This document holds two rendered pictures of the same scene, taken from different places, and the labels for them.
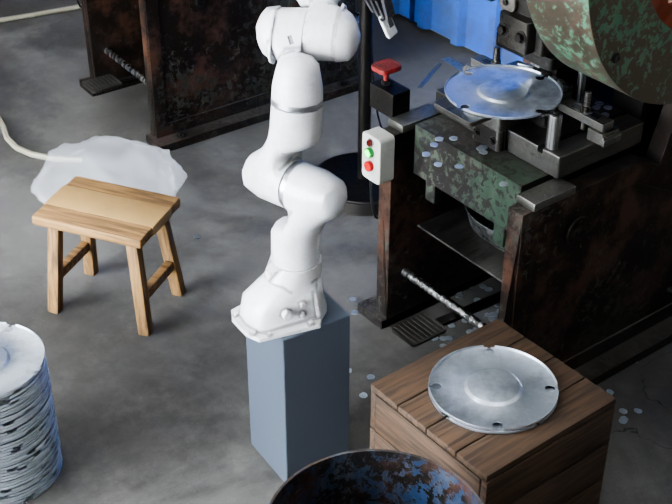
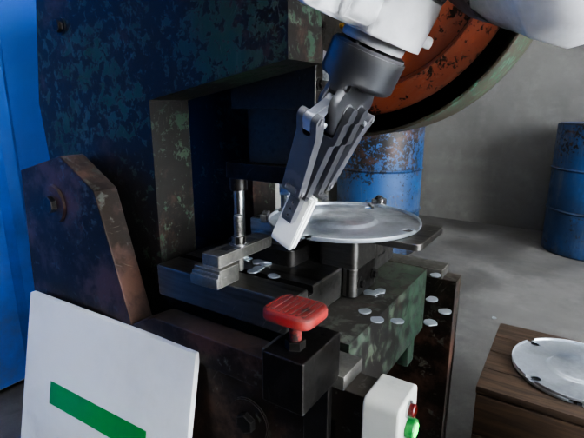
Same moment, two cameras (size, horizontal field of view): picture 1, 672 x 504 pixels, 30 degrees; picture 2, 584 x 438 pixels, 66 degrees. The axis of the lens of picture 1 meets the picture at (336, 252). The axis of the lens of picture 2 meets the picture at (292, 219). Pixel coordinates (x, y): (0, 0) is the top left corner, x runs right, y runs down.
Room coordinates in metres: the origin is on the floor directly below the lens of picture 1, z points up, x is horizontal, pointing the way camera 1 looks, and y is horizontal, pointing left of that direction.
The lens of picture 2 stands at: (3.15, 0.34, 1.00)
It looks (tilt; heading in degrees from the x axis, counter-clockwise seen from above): 14 degrees down; 251
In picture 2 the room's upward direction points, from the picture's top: straight up
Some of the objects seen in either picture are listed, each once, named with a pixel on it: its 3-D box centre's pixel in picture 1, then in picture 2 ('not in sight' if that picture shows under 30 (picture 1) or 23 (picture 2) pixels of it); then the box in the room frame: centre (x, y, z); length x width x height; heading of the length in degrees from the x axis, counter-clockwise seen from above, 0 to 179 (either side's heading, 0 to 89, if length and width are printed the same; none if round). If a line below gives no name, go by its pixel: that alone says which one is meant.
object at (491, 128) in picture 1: (487, 120); (364, 256); (2.75, -0.37, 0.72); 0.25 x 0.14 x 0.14; 127
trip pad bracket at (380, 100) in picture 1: (389, 115); (302, 399); (2.97, -0.14, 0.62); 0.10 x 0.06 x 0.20; 37
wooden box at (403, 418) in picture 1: (487, 448); (565, 432); (2.16, -0.35, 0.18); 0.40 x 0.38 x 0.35; 128
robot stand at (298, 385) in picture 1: (298, 382); not in sight; (2.34, 0.09, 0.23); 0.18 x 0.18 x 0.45; 33
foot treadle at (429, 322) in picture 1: (483, 303); not in sight; (2.78, -0.41, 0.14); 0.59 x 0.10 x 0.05; 127
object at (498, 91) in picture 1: (503, 91); (343, 219); (2.78, -0.41, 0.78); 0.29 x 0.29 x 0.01
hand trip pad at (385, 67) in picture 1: (386, 77); (295, 333); (2.98, -0.13, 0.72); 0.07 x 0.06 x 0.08; 127
